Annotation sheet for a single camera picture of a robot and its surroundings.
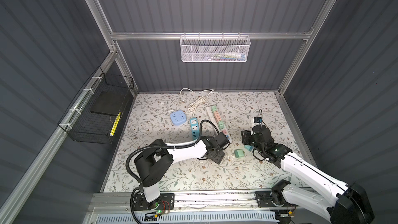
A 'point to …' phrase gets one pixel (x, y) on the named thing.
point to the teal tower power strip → (194, 128)
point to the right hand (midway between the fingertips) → (245, 133)
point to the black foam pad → (109, 102)
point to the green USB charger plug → (214, 108)
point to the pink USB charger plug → (216, 113)
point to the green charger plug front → (239, 153)
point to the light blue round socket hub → (178, 117)
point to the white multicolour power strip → (213, 120)
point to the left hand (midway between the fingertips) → (217, 155)
